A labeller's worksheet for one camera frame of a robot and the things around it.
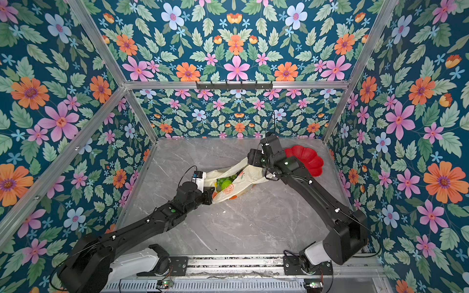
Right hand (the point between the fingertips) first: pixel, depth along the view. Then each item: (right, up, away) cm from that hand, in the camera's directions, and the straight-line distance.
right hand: (255, 154), depth 79 cm
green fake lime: (-14, -15, +10) cm, 23 cm away
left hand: (-17, -14, +3) cm, 22 cm away
